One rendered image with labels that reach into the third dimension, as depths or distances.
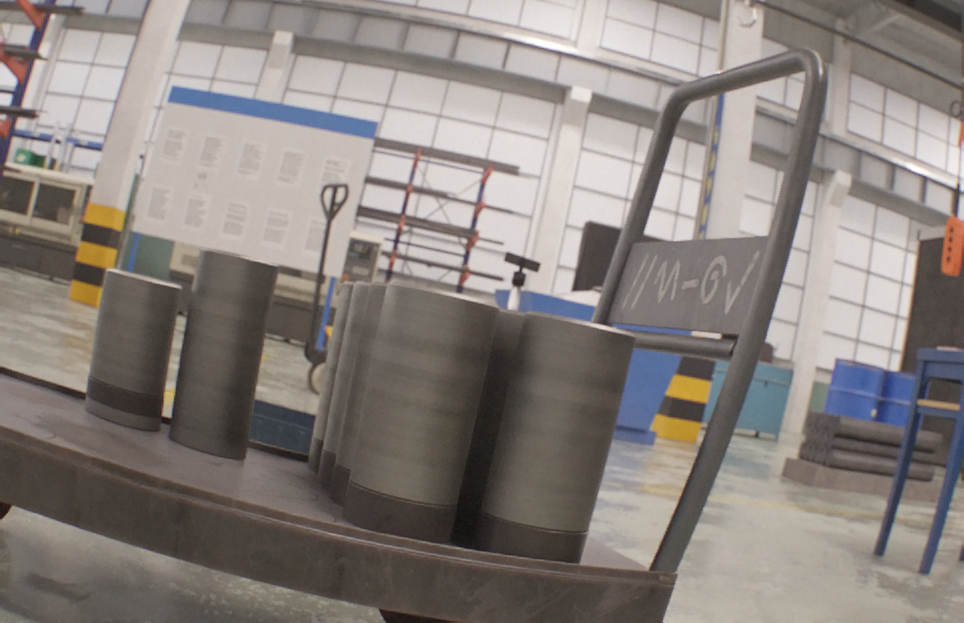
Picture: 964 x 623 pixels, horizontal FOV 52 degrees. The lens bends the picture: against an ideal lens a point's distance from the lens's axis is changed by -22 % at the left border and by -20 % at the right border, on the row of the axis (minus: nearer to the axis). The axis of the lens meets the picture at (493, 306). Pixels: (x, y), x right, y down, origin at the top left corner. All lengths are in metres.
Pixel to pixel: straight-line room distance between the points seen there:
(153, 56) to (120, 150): 1.02
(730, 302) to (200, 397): 0.70
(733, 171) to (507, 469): 10.28
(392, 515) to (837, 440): 6.63
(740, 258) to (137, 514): 0.81
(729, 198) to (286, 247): 4.51
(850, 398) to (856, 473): 2.68
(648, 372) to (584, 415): 8.03
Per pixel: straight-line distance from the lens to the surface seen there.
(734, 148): 11.56
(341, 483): 1.46
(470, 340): 1.31
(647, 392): 9.35
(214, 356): 1.59
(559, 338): 1.30
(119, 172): 11.26
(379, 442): 1.31
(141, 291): 1.62
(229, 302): 1.59
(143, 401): 1.64
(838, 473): 7.79
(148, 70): 11.39
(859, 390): 10.46
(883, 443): 8.00
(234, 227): 8.94
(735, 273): 1.49
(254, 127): 9.01
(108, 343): 1.63
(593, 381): 1.30
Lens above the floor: 0.48
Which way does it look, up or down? 2 degrees up
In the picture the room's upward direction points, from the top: 12 degrees clockwise
